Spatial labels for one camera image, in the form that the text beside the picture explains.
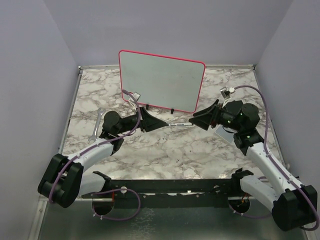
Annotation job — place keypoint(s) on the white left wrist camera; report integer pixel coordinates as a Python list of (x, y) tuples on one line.
[(133, 100)]

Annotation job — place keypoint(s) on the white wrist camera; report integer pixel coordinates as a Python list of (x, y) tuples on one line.
[(226, 93), (133, 100)]

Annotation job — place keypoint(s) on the pink framed whiteboard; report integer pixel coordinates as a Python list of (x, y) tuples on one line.
[(162, 81)]

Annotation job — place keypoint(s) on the white blue whiteboard marker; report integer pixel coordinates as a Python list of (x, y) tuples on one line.
[(180, 124)]

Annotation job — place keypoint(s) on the white grey small box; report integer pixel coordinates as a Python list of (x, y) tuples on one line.
[(226, 135)]

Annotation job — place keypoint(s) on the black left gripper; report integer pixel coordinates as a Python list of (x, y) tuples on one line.
[(145, 118)]

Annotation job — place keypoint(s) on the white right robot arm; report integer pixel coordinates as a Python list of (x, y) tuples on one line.
[(291, 203)]

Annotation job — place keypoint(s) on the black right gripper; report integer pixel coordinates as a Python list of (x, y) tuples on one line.
[(204, 121)]

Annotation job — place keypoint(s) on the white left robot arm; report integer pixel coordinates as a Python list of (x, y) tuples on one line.
[(63, 180)]

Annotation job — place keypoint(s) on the silver open-end wrench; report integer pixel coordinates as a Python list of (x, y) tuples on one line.
[(94, 136)]

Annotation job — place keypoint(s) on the black whiteboard stand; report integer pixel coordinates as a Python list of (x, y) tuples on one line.
[(159, 110)]

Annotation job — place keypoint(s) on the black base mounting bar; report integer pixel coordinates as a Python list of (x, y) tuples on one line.
[(172, 193)]

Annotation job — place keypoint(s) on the black network switch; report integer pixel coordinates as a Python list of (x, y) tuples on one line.
[(234, 106)]

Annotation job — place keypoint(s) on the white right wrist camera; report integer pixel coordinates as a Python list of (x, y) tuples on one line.
[(226, 93)]

